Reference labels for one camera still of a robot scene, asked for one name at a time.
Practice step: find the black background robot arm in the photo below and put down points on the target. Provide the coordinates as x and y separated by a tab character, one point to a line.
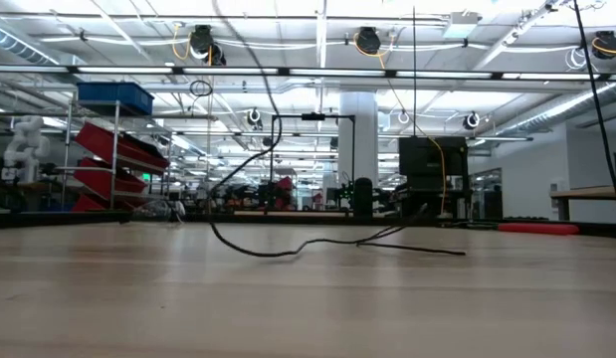
346	191
267	194

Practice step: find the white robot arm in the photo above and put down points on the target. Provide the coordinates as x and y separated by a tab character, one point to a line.
26	144

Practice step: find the black cylinder stand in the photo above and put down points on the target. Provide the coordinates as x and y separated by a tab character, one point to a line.
363	196

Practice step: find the white square column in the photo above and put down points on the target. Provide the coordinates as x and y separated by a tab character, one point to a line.
358	139

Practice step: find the black monitor cart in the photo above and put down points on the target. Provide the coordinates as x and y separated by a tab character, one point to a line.
427	156

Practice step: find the red plastic storage bin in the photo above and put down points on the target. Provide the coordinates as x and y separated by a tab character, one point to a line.
86	204
98	179
108	141

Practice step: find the blue plastic storage bin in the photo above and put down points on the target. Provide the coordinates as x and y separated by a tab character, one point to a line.
113	97

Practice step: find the metal shelf rack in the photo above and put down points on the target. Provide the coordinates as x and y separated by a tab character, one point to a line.
67	149

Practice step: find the wooden table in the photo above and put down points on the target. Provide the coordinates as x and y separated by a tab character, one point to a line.
576	193

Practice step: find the thin black slanted pole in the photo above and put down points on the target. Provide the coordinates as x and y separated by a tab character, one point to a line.
596	99

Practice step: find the black background station frame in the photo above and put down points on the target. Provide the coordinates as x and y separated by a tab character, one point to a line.
312	117

